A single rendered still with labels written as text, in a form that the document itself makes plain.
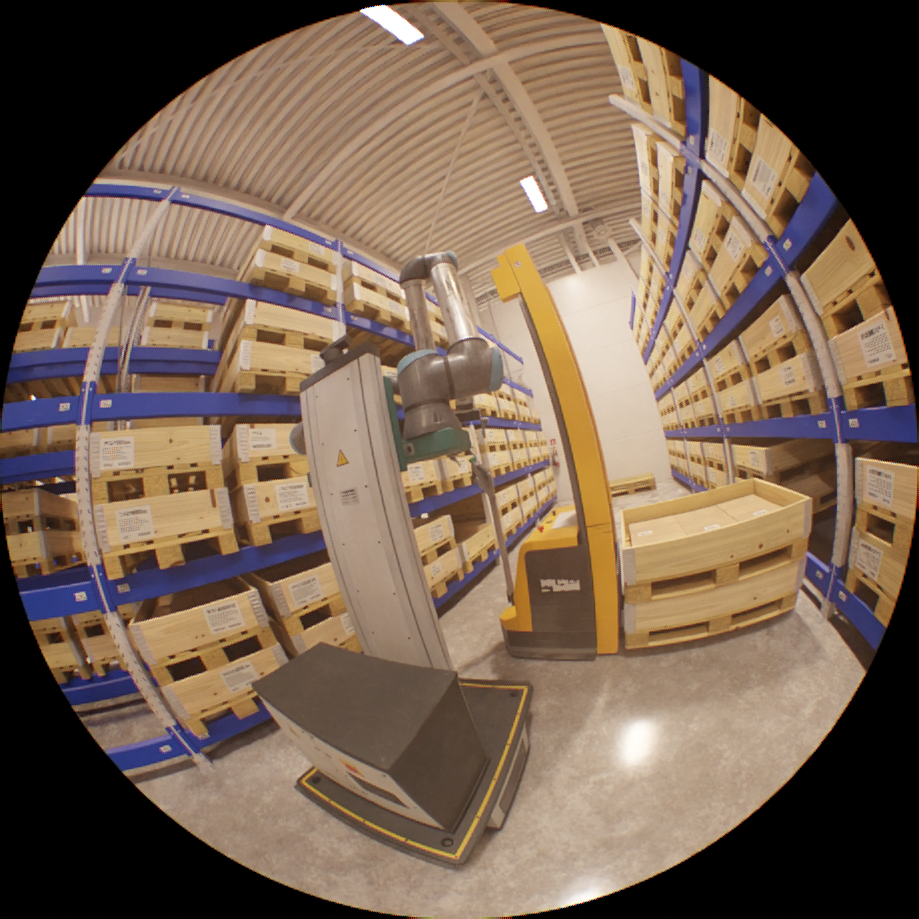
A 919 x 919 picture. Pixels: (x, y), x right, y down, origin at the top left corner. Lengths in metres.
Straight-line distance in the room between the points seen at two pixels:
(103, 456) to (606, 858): 2.51
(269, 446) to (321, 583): 0.88
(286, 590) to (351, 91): 7.08
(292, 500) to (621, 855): 2.27
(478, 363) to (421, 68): 6.19
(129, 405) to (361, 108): 5.97
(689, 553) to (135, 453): 2.73
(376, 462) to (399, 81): 6.42
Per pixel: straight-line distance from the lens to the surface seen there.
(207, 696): 1.82
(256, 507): 1.64
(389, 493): 0.75
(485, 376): 0.86
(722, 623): 1.90
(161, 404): 1.79
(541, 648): 1.93
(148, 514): 1.61
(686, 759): 1.52
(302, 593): 1.76
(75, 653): 3.40
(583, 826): 1.38
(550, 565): 1.57
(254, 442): 1.71
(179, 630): 1.68
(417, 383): 0.84
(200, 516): 1.59
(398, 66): 6.49
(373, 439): 0.77
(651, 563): 1.54
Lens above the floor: 1.34
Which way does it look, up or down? 3 degrees up
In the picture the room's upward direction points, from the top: 13 degrees counter-clockwise
